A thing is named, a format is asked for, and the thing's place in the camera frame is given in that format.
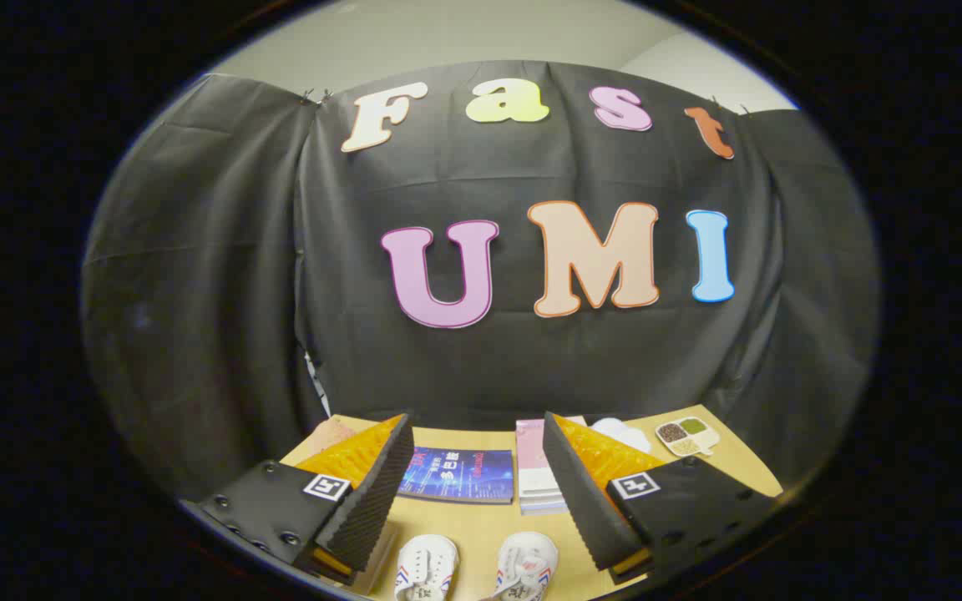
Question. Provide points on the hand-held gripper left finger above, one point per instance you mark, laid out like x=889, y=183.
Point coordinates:
x=281, y=509

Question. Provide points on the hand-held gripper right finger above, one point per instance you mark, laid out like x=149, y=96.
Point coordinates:
x=681, y=509

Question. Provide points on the beige fabric storage box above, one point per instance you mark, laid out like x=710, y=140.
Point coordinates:
x=381, y=558

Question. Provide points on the white canvas shoe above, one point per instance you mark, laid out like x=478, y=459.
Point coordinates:
x=526, y=568
x=424, y=569

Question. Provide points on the sectioned dish of beans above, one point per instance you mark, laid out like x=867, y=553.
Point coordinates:
x=686, y=436

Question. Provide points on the orange round sponge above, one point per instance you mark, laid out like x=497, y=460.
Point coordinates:
x=329, y=436

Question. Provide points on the white lumpy object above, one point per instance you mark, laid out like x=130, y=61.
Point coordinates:
x=623, y=434

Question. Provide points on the pale blue book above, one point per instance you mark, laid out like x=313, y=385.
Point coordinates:
x=544, y=506

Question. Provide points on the pink cover book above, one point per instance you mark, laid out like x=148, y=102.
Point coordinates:
x=531, y=455

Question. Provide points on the blue cover book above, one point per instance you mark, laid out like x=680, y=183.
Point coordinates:
x=458, y=476

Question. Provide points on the black backdrop cloth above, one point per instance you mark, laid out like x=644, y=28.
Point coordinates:
x=222, y=292

